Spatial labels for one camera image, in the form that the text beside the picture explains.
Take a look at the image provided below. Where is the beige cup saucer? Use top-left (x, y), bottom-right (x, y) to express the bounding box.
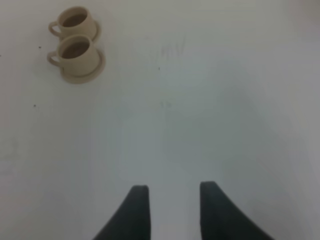
top-left (60, 49), bottom-right (106, 85)
top-left (86, 20), bottom-right (102, 43)

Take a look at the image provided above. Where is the beige teacup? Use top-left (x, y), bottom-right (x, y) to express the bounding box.
top-left (48, 6), bottom-right (98, 40)
top-left (47, 34), bottom-right (100, 77)

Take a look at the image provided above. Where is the far beige teacup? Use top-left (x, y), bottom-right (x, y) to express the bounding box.
top-left (48, 6), bottom-right (98, 40)

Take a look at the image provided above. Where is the near beige cup saucer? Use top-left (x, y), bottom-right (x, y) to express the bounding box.
top-left (60, 49), bottom-right (106, 85)

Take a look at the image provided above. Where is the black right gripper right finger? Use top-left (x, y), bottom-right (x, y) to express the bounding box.
top-left (199, 181), bottom-right (271, 240)

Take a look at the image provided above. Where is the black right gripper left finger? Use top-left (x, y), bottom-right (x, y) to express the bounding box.
top-left (94, 185), bottom-right (152, 240)

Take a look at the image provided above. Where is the near beige teacup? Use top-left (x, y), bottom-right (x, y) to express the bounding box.
top-left (47, 34), bottom-right (100, 77)

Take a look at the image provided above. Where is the far beige cup saucer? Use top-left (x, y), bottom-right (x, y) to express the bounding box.
top-left (86, 20), bottom-right (102, 43)

